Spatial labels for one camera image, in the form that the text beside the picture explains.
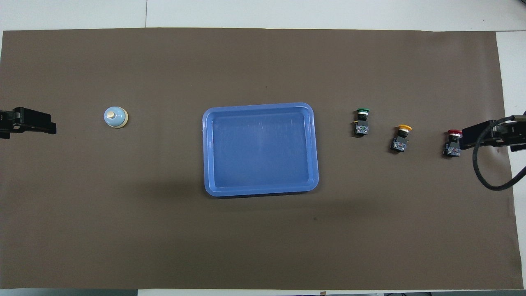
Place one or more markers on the green push button switch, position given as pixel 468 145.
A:
pixel 362 127

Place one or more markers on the red push button switch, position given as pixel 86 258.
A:
pixel 452 151

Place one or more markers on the yellow push button switch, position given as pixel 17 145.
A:
pixel 399 144

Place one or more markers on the blue plastic tray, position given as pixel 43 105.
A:
pixel 259 148

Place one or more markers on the light blue service bell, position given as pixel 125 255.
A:
pixel 115 118

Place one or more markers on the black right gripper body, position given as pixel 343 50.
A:
pixel 515 133

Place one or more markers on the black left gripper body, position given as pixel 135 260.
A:
pixel 6 121

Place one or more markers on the brown table mat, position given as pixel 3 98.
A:
pixel 263 61

